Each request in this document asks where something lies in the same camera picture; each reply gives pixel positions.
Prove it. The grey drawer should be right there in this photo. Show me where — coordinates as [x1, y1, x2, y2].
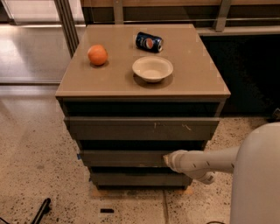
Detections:
[80, 150, 171, 167]
[91, 172, 192, 187]
[65, 116, 220, 141]

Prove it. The grey bottom drawer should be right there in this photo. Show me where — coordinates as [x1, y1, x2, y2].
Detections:
[91, 172, 192, 187]

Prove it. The black object on floor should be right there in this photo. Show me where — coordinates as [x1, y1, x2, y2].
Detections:
[31, 198, 51, 224]

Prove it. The grey drawer cabinet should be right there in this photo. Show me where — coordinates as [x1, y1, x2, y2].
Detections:
[56, 24, 230, 178]

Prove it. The grey top drawer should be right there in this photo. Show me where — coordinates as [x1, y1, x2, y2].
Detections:
[65, 116, 220, 141]

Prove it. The black tape mark on floor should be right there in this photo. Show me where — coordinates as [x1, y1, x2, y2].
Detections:
[100, 208, 114, 214]

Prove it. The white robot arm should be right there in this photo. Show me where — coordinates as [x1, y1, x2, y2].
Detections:
[164, 122, 280, 224]

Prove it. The orange fruit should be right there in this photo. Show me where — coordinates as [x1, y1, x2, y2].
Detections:
[87, 45, 108, 66]

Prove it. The dark object at right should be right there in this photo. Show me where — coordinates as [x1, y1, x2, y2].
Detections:
[271, 108, 280, 122]

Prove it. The metal railing frame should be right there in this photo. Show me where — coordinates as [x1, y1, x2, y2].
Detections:
[53, 0, 280, 52]

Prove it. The blue pepsi can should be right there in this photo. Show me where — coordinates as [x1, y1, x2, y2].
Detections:
[136, 31, 163, 53]

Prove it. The white paper bowl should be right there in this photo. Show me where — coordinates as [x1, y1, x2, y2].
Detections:
[132, 56, 173, 83]

